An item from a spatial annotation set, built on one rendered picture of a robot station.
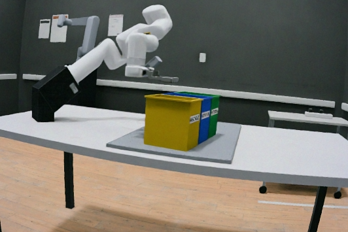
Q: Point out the green bin with label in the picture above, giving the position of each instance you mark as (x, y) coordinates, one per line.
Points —
(214, 111)

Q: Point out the yellow recycling bin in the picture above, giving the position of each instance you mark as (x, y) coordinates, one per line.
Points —
(172, 121)

